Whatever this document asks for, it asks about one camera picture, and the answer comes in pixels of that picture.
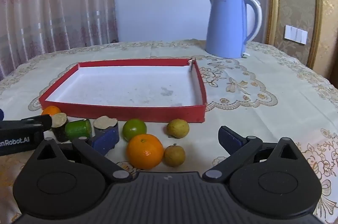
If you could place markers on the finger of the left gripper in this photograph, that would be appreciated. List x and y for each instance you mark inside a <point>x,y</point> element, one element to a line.
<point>39,122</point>

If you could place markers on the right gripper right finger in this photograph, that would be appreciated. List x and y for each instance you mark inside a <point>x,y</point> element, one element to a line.
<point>241,152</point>

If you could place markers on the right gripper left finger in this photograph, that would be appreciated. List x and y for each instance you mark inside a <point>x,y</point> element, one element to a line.
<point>92,151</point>

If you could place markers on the small orange mandarin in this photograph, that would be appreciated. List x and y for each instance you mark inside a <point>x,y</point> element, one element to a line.
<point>51,110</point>

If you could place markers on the dark log piece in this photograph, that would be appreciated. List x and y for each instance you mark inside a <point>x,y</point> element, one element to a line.
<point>59,122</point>
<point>102,123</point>

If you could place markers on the green cucumber piece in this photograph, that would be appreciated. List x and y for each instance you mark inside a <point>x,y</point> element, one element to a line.
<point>79,128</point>

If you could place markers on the green lime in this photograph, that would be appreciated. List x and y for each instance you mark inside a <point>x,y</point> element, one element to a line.
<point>132,128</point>

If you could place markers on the large orange mandarin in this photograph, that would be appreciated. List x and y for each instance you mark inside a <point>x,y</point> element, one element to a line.
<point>144,151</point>

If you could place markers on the yellow-green round fruit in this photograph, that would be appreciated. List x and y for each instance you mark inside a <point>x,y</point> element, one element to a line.
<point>178,128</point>

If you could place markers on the small brown longan fruit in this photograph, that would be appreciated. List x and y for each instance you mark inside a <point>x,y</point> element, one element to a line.
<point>174,156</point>

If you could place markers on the cream embroidered tablecloth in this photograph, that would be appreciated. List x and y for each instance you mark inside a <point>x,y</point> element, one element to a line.
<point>267,94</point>

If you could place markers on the red shallow box tray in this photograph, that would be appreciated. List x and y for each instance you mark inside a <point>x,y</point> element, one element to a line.
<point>153,90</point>

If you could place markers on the light blue electric kettle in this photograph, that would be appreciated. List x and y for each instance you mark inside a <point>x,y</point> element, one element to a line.
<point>227,29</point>

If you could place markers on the pink patterned curtain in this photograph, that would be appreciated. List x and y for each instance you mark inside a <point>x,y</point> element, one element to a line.
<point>34,27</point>

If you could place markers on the white wall switch panel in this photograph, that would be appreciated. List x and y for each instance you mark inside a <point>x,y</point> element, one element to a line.
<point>296,35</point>

